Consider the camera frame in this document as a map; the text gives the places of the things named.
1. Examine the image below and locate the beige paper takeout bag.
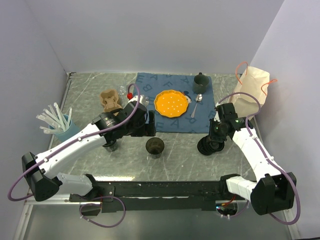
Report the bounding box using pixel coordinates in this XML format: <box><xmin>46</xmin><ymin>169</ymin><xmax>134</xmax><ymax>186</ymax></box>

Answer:
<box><xmin>228</xmin><ymin>61</ymin><xmax>278</xmax><ymax>117</ymax></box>

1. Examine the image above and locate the orange polka dot plate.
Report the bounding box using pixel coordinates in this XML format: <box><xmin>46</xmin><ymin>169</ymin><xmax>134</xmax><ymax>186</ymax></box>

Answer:
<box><xmin>153</xmin><ymin>89</ymin><xmax>189</xmax><ymax>118</ymax></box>

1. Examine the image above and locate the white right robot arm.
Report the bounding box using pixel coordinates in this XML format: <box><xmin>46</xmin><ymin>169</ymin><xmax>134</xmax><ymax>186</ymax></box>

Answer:
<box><xmin>207</xmin><ymin>103</ymin><xmax>297</xmax><ymax>215</ymax></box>

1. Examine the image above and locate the dark green mug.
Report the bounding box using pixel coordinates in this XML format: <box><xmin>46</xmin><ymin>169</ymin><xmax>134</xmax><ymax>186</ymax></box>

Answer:
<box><xmin>192</xmin><ymin>72</ymin><xmax>210</xmax><ymax>94</ymax></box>

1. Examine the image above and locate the silver spoon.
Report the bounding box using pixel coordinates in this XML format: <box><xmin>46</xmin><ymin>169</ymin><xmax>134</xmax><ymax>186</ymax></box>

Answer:
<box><xmin>190</xmin><ymin>94</ymin><xmax>203</xmax><ymax>119</ymax></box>

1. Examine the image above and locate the black takeout coffee cup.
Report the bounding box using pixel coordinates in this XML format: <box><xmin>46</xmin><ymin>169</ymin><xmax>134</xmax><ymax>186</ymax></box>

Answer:
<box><xmin>145</xmin><ymin>137</ymin><xmax>165</xmax><ymax>159</ymax></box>

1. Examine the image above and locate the stack of black cup lids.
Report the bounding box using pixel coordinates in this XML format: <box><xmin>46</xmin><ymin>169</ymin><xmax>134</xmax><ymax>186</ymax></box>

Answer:
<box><xmin>197</xmin><ymin>136</ymin><xmax>225</xmax><ymax>156</ymax></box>

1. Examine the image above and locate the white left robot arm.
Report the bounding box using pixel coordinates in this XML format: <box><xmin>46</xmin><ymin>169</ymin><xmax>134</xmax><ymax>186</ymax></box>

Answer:
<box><xmin>22</xmin><ymin>100</ymin><xmax>156</xmax><ymax>202</ymax></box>

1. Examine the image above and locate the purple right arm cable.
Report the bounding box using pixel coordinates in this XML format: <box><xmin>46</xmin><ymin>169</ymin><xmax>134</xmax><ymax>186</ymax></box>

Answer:
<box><xmin>214</xmin><ymin>91</ymin><xmax>301</xmax><ymax>226</ymax></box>

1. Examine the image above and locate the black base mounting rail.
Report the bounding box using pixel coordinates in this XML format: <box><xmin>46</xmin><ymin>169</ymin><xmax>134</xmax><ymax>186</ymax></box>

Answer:
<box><xmin>69</xmin><ymin>181</ymin><xmax>235</xmax><ymax>213</ymax></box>

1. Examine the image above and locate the small clear glass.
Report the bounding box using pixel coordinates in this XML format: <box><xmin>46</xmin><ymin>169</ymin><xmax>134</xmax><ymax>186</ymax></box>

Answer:
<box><xmin>117</xmin><ymin>85</ymin><xmax>127</xmax><ymax>95</ymax></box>

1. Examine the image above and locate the blue alphabet cloth mat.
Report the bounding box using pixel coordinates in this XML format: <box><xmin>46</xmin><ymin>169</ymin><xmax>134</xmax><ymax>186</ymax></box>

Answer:
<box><xmin>135</xmin><ymin>72</ymin><xmax>216</xmax><ymax>134</ymax></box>

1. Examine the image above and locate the blue straw holder cup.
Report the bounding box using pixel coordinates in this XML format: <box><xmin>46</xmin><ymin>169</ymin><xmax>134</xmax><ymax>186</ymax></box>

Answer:
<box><xmin>49</xmin><ymin>114</ymin><xmax>80</xmax><ymax>142</ymax></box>

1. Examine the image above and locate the aluminium frame rail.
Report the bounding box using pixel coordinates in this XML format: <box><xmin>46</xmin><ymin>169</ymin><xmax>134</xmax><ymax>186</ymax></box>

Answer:
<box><xmin>24</xmin><ymin>194</ymin><xmax>76</xmax><ymax>205</ymax></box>

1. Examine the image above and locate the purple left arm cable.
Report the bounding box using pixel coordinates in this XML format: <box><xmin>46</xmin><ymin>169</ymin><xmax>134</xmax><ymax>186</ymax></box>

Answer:
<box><xmin>7</xmin><ymin>83</ymin><xmax>142</xmax><ymax>202</ymax></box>

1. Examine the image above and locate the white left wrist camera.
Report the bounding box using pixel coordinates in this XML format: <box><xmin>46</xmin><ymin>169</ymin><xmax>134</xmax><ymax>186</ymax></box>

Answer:
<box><xmin>126</xmin><ymin>92</ymin><xmax>147</xmax><ymax>107</ymax></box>

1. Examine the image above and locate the brown cardboard cup carrier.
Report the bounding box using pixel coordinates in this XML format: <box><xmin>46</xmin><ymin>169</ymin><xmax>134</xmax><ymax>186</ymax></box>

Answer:
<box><xmin>99</xmin><ymin>88</ymin><xmax>122</xmax><ymax>113</ymax></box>

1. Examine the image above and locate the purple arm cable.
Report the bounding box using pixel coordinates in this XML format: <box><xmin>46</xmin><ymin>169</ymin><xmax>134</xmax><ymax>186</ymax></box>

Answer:
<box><xmin>7</xmin><ymin>83</ymin><xmax>142</xmax><ymax>202</ymax></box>
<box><xmin>214</xmin><ymin>91</ymin><xmax>301</xmax><ymax>226</ymax></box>

